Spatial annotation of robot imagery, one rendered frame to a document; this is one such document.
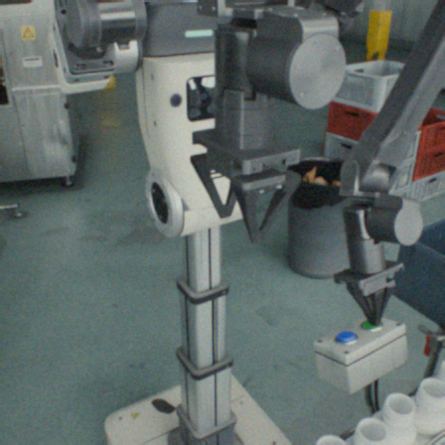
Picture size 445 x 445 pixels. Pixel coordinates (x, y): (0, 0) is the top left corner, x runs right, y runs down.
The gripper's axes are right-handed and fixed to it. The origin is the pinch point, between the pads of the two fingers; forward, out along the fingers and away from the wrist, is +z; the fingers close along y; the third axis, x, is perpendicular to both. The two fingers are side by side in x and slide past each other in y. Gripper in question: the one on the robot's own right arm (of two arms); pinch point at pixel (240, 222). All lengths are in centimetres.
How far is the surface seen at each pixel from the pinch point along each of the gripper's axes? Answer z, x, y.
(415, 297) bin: 62, 85, -29
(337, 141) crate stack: 77, 205, -185
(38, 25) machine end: 5, 50, -348
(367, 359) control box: 29.5, 23.0, 2.7
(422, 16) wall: 43, 1060, -761
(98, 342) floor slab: 140, 16, -148
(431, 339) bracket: 31.5, 38.1, 4.3
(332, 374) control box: 33.1, 18.8, -0.2
